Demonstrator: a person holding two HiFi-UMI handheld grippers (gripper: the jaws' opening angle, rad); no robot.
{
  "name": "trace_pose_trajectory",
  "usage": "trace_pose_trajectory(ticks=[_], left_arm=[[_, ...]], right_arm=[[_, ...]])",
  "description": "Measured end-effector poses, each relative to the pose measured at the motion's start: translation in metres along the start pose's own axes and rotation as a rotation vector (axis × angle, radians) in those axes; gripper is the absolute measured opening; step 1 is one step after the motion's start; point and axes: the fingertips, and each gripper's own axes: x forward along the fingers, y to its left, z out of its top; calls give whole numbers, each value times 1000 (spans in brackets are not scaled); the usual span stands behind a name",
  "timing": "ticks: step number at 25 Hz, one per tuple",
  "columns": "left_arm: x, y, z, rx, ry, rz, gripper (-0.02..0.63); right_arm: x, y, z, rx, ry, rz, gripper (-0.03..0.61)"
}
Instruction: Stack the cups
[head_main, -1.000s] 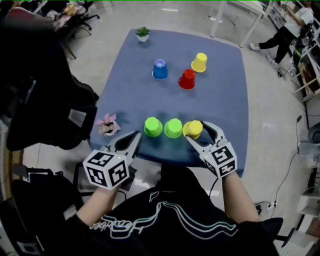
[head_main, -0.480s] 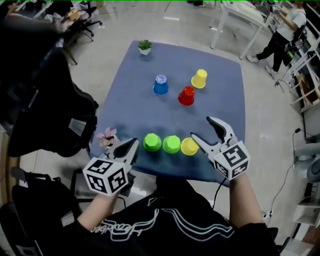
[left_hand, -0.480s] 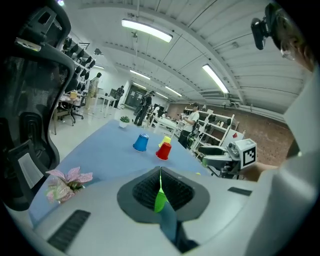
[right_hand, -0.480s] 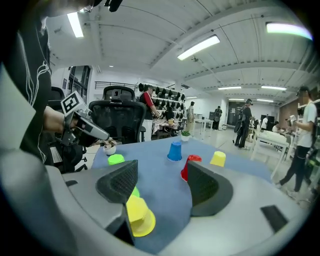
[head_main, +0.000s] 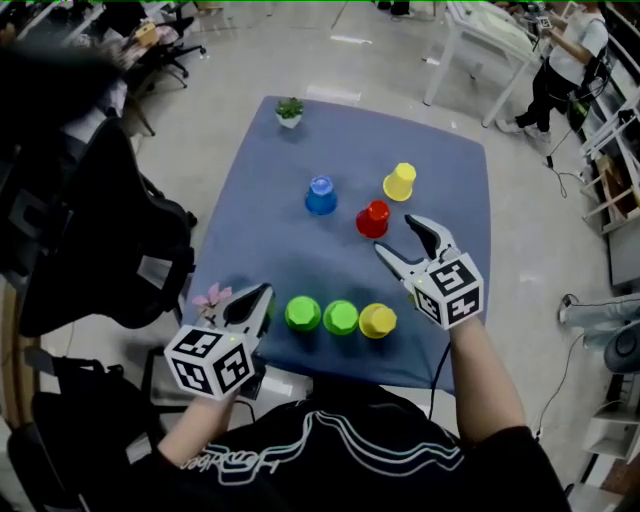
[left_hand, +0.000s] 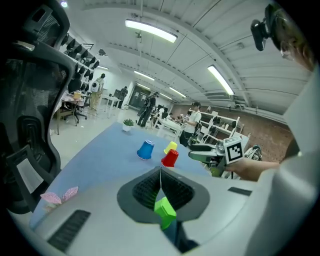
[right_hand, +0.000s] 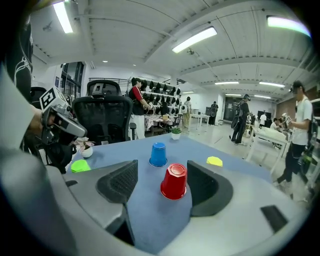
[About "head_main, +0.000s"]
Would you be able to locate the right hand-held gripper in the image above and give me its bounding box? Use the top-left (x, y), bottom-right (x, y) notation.
top-left (373, 213), bottom-right (485, 331)

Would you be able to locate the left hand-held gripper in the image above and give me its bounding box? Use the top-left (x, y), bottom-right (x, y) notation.
top-left (163, 282), bottom-right (278, 401)

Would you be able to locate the green paper cup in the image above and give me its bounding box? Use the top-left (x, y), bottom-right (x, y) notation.
top-left (284, 295), bottom-right (322, 333)
top-left (322, 299), bottom-right (360, 336)

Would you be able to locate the red paper cup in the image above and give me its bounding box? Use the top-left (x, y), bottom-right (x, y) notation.
top-left (355, 200), bottom-right (391, 239)

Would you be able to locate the yellow paper cup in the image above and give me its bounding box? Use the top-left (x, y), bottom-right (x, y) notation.
top-left (382, 162), bottom-right (418, 203)
top-left (358, 303), bottom-right (398, 340)

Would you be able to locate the blue paper cup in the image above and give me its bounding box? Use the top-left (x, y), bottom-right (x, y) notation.
top-left (304, 175), bottom-right (339, 216)

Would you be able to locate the person's left forearm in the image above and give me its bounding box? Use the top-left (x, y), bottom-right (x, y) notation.
top-left (157, 393), bottom-right (240, 470)

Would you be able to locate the person's right forearm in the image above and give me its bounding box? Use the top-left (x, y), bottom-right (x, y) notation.
top-left (447, 314), bottom-right (530, 447)

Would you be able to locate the pink plant in white pot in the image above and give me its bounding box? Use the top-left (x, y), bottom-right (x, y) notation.
top-left (192, 282), bottom-right (234, 321)

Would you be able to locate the blue tablecloth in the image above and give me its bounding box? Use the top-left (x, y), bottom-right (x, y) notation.
top-left (182, 95), bottom-right (492, 394)

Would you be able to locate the black office chair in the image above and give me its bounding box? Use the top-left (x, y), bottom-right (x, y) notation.
top-left (149, 14), bottom-right (208, 91)
top-left (0, 117), bottom-right (199, 339)
top-left (7, 344), bottom-right (176, 512)

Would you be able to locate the person's black printed shirt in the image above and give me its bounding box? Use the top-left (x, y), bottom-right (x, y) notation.
top-left (107, 379), bottom-right (571, 512)

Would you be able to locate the green plant in white pot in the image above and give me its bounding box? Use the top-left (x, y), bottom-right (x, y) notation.
top-left (275, 96), bottom-right (305, 130)

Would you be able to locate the wooden stool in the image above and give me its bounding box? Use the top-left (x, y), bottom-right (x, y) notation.
top-left (582, 154), bottom-right (640, 236)

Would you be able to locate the grey floor fan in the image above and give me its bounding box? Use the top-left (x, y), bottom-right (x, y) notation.
top-left (558, 292), bottom-right (640, 376)

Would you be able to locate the white table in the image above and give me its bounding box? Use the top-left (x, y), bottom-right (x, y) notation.
top-left (423, 0), bottom-right (547, 129)

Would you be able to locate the brown wooden board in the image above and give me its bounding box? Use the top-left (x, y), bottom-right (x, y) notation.
top-left (0, 279), bottom-right (41, 426)

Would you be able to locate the white shelf unit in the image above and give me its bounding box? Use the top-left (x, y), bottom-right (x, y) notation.
top-left (579, 4), bottom-right (640, 161)

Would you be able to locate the white low shelf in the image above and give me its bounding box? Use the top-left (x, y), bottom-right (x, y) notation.
top-left (582, 404), bottom-right (640, 461)

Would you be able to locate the pink checkered tablecloth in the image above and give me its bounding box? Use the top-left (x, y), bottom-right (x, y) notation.
top-left (112, 22), bottom-right (176, 69)

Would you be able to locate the small wooden box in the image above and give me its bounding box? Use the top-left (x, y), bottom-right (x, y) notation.
top-left (133, 20), bottom-right (158, 49)

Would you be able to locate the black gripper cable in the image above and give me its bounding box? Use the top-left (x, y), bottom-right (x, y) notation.
top-left (426, 339), bottom-right (454, 422)

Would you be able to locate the black floor cable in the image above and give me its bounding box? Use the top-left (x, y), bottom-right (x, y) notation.
top-left (537, 293), bottom-right (586, 437)

